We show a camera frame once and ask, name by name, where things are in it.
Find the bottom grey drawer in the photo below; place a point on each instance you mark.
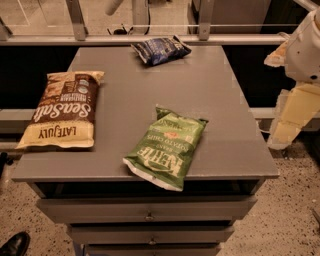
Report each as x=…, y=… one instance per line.
x=155, y=250

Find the black shoe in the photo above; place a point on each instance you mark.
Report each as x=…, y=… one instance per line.
x=17, y=245

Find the blue chip bag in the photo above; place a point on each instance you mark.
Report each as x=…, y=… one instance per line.
x=161, y=50

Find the middle grey drawer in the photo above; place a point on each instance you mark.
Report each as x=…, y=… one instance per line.
x=170, y=233

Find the grey drawer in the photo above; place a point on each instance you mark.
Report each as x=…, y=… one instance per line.
x=170, y=233
x=155, y=250
x=135, y=210

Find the green jalapeno chip bag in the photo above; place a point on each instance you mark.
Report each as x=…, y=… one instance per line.
x=164, y=154

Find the top grey drawer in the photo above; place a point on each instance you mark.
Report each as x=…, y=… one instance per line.
x=135, y=210

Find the brown Late July chip bag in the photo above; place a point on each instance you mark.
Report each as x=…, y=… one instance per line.
x=65, y=114

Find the grey metal railing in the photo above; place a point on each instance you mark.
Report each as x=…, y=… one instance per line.
x=83, y=22

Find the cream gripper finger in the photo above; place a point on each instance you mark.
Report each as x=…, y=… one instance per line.
x=294, y=110
x=277, y=57

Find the white cylinder at top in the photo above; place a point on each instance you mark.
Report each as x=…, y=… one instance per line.
x=111, y=6

